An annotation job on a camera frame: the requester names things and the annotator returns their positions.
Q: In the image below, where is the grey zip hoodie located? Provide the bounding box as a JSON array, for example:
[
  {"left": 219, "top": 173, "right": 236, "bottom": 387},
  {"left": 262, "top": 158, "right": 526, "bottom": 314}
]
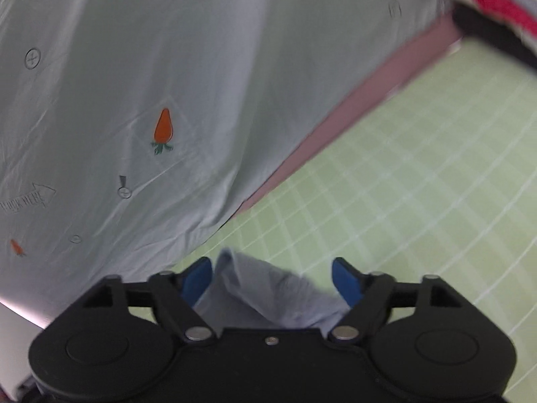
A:
[{"left": 194, "top": 249, "right": 349, "bottom": 335}]

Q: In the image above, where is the black folded garment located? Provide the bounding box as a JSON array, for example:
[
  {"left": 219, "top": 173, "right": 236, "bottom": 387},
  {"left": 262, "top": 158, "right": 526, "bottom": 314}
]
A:
[{"left": 451, "top": 4, "right": 536, "bottom": 70}]

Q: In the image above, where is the red striped folded garment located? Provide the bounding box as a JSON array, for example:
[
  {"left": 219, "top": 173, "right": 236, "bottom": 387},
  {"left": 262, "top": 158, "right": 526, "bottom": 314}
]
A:
[{"left": 474, "top": 0, "right": 536, "bottom": 37}]

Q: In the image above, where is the grey printed backdrop cloth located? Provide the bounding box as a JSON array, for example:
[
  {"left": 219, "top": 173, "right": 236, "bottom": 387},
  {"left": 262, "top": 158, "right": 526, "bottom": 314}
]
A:
[{"left": 1, "top": 0, "right": 448, "bottom": 326}]

